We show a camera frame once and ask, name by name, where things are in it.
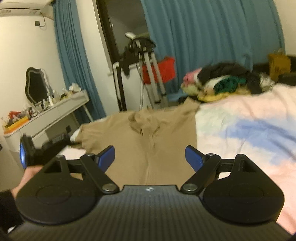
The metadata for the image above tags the pile of mixed clothes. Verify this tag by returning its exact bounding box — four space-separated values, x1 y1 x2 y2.
181 62 275 103

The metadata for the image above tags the tan khaki garment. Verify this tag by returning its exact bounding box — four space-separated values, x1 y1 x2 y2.
75 98 200 188

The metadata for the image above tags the brown cardboard box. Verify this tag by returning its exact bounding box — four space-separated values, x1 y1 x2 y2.
268 54 291 82

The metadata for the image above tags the pastel pink white bed cover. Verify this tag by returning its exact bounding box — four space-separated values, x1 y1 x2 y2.
62 84 295 233

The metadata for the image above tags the blue curtain left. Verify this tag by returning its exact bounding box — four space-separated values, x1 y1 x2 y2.
52 1 106 120

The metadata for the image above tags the white air conditioner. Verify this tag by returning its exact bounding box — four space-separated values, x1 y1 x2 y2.
0 0 54 20

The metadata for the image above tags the person's left hand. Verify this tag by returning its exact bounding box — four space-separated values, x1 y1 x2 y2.
11 165 43 199

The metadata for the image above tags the red bag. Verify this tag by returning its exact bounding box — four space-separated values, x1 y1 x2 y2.
142 57 176 84

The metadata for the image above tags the blue curtain right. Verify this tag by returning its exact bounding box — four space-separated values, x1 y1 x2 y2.
142 0 285 94

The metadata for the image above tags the white dressing table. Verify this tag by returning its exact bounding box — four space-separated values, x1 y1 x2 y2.
4 90 93 165

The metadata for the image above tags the blue curtain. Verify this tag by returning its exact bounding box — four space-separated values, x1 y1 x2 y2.
52 1 106 120
142 0 285 94

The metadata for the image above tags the black framed vanity mirror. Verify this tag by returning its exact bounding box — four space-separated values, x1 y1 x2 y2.
25 67 53 105

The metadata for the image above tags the white garment steamer stand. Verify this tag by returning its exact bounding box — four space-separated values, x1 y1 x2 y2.
125 32 168 109

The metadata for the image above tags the yellow tray on dresser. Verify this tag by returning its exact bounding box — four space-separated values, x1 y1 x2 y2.
4 116 29 135

